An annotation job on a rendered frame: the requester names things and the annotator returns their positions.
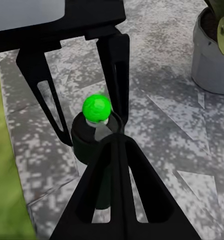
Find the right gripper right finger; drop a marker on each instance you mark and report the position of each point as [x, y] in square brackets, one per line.
[166, 220]

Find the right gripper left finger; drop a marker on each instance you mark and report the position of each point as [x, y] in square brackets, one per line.
[76, 220]

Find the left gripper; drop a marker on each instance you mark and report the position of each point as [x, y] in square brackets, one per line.
[92, 19]

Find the pot plant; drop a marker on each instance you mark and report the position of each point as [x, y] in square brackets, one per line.
[207, 67]

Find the insectifuge atomizer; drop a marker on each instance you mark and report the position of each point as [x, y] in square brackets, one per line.
[93, 123]

